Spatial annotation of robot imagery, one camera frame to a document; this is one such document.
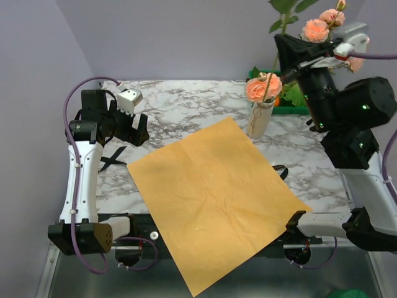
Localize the aluminium rail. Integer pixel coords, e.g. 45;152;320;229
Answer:
50;220;354;250

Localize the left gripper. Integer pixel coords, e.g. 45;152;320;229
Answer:
102;100;150;146

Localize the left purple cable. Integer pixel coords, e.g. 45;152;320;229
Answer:
63;76;159;274

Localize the pink flower bouquet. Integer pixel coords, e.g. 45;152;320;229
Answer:
266;1;316;102

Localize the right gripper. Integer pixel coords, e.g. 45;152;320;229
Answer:
275;30;340;130

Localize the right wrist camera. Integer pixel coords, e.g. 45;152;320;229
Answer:
310;22;370;68

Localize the green cloth object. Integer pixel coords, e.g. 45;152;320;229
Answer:
326;289;370;298

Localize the pink flower stem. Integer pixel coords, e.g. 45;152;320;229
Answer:
333;37;370;73
245;71;283;102
300;0;347;43

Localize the green lettuce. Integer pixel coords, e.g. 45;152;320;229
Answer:
280;82;306;107

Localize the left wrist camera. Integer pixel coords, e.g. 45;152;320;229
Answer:
116;89;143;114

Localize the orange fruit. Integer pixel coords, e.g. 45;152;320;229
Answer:
274;96;281;106

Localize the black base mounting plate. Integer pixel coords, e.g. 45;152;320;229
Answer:
99;213;324;265

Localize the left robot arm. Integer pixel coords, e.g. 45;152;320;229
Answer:
48;87;149;256

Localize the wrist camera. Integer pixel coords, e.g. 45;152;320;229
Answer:
116;89;143;114
310;22;370;68

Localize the orange paper flower wrap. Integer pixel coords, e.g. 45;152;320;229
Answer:
128;117;310;296

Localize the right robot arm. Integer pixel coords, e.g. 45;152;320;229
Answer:
274;34;396;252

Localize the green plastic crate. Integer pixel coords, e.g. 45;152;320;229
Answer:
249;69;311;115

